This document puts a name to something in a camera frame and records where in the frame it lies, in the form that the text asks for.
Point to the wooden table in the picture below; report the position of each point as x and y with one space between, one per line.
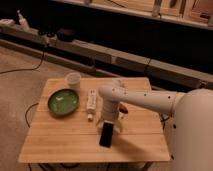
74 139

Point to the green round plate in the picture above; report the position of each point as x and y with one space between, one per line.
63 102

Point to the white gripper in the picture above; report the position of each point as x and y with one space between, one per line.
110 114

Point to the black rectangular eraser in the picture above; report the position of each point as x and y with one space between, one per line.
106 135

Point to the white spray bottle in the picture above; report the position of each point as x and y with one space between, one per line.
23 22

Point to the black device on ledge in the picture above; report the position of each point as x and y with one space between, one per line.
65 35

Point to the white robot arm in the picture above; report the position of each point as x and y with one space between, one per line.
192 146

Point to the white remote controller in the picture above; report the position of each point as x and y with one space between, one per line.
91 101

